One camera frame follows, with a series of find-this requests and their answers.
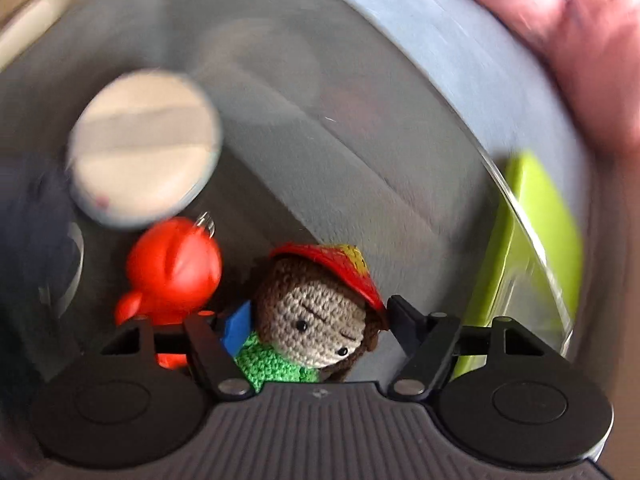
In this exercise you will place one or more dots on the crochet doll with red hat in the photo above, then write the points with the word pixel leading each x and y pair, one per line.
pixel 315 310

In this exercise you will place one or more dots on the pink cloth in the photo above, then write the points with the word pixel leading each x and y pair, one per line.
pixel 570 25

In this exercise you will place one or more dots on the clear plastic storage box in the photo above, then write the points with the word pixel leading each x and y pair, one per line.
pixel 380 125

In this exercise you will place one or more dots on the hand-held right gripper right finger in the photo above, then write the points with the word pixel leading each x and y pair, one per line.
pixel 401 327

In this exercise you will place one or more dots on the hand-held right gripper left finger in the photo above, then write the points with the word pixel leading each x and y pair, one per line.
pixel 236 327

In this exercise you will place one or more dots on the white round disc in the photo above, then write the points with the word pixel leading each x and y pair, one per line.
pixel 145 147

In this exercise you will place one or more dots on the lime green box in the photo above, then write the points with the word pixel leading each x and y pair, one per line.
pixel 535 240

